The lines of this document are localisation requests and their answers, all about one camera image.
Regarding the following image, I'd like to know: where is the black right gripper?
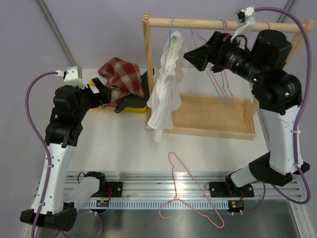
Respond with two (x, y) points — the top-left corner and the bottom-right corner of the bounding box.
(184, 32), (266, 85)

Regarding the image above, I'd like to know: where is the red plaid skirt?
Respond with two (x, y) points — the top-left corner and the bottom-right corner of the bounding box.
(98, 57), (146, 109)

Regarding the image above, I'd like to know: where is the grey polka dot skirt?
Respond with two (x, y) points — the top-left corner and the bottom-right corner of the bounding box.
(114, 71), (150, 114)

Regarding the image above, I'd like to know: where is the blue wire hanger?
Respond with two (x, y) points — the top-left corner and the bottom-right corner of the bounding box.
(190, 19), (231, 108)
(163, 17), (174, 75)

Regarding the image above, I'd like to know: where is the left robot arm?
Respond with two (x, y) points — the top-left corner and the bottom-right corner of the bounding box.
(20, 78), (111, 231)

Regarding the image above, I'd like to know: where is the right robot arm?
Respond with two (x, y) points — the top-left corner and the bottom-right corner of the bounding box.
(184, 29), (310, 196)

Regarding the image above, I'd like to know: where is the white ruffled skirt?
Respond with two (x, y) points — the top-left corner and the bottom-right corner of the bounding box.
(147, 31), (188, 142)

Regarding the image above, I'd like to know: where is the yellow plastic tray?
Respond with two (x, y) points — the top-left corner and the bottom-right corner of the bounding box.
(86, 76), (147, 115)

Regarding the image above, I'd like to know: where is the wooden clothes rack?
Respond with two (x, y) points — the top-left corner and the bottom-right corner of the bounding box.
(141, 12), (316, 142)

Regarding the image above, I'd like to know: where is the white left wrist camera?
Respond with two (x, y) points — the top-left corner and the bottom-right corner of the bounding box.
(55, 66), (88, 89)

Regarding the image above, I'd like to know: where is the aluminium frame post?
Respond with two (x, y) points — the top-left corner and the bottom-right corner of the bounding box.
(35, 0), (78, 66)
(276, 0), (297, 23)

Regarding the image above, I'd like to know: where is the aluminium mounting rail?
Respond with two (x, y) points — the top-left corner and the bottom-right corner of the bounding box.
(24, 146), (308, 238)

